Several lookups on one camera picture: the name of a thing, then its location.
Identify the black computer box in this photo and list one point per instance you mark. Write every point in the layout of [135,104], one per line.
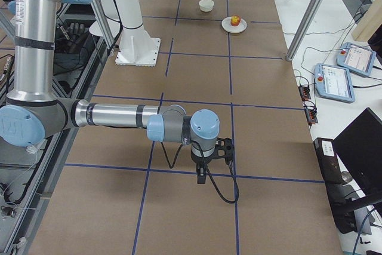
[348,209]

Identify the near blue teach pendant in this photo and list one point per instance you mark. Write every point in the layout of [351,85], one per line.
[334,82]

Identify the white plate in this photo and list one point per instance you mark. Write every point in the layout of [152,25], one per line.
[225,23]

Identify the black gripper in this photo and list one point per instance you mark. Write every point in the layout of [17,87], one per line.
[200,159]

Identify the aluminium table rail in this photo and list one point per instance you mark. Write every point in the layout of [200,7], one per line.
[44,131]

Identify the far orange black adapter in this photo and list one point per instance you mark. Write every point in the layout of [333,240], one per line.
[304,91]

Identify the aluminium frame post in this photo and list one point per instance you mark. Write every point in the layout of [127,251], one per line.
[302,29]

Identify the blue teach pendant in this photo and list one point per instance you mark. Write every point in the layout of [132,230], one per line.
[357,59]
[334,82]

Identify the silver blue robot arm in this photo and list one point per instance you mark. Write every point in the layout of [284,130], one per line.
[34,46]

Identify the near orange black adapter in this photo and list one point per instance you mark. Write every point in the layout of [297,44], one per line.
[311,114]

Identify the black monitor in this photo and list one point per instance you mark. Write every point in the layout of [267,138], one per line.
[359,148]

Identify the red yellow apple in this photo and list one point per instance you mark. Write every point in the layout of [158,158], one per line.
[235,20]

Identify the wooden board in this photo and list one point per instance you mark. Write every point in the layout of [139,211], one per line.
[369,23]

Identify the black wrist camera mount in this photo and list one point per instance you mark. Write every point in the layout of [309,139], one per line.
[224,149]

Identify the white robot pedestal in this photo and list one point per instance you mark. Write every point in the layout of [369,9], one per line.
[136,47]

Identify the far blue teach pendant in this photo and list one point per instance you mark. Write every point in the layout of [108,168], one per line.
[357,59]

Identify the white bowl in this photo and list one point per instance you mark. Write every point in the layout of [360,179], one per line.
[206,5]

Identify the orange black adapter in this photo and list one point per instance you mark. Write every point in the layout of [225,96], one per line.
[311,114]
[304,91]

